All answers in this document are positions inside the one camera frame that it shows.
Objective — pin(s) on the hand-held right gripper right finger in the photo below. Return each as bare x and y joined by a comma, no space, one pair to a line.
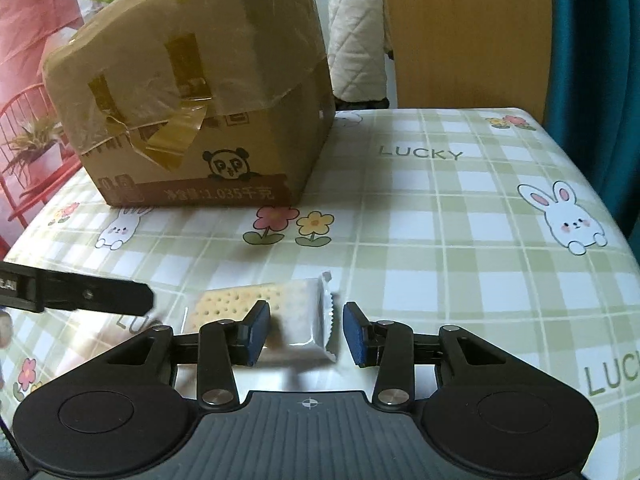
356,332

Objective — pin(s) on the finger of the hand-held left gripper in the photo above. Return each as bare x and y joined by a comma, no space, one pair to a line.
100,292

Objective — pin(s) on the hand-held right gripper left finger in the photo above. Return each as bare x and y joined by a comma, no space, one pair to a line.
257,332

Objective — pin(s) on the clear cracker packet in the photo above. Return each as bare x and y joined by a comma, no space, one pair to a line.
295,320

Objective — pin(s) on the cardboard box with plastic liner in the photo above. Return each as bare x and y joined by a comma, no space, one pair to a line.
260,150

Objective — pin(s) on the person's left hand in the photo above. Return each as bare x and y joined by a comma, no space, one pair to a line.
4,330

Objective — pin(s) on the red printed backdrop cloth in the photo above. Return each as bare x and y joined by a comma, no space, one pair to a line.
30,35

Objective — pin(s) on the white quilted blanket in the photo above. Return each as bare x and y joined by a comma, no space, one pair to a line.
355,35

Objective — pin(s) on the wooden chair back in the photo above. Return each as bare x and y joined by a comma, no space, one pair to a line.
465,35

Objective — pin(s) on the teal curtain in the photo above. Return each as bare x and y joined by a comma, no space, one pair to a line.
600,85

